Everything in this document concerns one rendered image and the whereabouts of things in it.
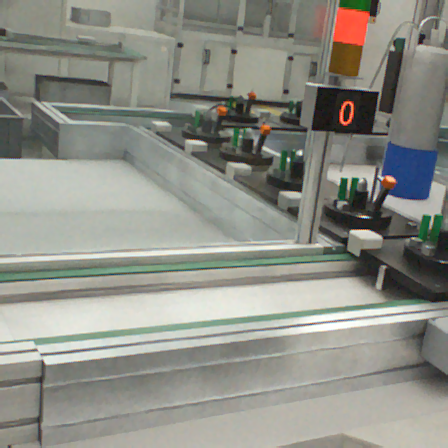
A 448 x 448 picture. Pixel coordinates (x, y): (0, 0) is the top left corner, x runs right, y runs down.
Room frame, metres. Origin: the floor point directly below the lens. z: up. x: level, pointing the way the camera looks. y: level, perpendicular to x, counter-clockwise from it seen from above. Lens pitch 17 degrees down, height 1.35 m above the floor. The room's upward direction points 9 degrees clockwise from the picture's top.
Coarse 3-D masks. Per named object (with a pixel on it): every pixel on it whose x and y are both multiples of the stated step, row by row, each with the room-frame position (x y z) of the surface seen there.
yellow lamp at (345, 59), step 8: (336, 48) 1.20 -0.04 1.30; (344, 48) 1.20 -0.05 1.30; (352, 48) 1.20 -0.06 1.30; (360, 48) 1.20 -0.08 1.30; (336, 56) 1.20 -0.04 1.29; (344, 56) 1.19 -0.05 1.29; (352, 56) 1.20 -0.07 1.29; (360, 56) 1.21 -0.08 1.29; (336, 64) 1.20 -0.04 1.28; (344, 64) 1.19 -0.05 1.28; (352, 64) 1.20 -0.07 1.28; (336, 72) 1.20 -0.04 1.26; (344, 72) 1.19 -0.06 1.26; (352, 72) 1.20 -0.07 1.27
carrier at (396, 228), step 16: (352, 192) 1.48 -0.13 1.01; (368, 192) 1.44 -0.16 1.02; (336, 208) 1.40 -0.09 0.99; (352, 208) 1.42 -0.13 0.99; (368, 208) 1.44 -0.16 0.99; (384, 208) 1.46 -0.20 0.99; (320, 224) 1.34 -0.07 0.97; (336, 224) 1.36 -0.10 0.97; (352, 224) 1.37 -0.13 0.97; (368, 224) 1.37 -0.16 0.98; (384, 224) 1.39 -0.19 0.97; (400, 224) 1.43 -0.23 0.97
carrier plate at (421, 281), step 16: (384, 240) 1.30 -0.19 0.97; (400, 240) 1.31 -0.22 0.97; (368, 256) 1.20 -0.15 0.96; (384, 256) 1.20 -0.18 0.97; (400, 256) 1.21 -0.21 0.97; (400, 272) 1.13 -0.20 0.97; (416, 272) 1.14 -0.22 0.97; (432, 272) 1.15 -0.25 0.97; (416, 288) 1.10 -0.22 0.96; (432, 288) 1.07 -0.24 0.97
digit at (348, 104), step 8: (344, 96) 1.19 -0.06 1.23; (352, 96) 1.20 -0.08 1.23; (360, 96) 1.21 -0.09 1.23; (336, 104) 1.19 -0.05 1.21; (344, 104) 1.19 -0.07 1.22; (352, 104) 1.20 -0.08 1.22; (336, 112) 1.19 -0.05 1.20; (344, 112) 1.20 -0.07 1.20; (352, 112) 1.20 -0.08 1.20; (336, 120) 1.19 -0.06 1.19; (344, 120) 1.20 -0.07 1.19; (352, 120) 1.21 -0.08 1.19; (336, 128) 1.19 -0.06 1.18; (344, 128) 1.20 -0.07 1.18; (352, 128) 1.21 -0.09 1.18
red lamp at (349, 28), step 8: (344, 16) 1.20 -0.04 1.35; (352, 16) 1.19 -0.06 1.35; (360, 16) 1.20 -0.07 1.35; (368, 16) 1.21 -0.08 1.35; (336, 24) 1.21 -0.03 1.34; (344, 24) 1.20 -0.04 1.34; (352, 24) 1.19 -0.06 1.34; (360, 24) 1.20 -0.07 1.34; (336, 32) 1.21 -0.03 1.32; (344, 32) 1.20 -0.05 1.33; (352, 32) 1.19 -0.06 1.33; (360, 32) 1.20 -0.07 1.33; (336, 40) 1.21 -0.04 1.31; (344, 40) 1.20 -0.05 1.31; (352, 40) 1.20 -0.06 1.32; (360, 40) 1.20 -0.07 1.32
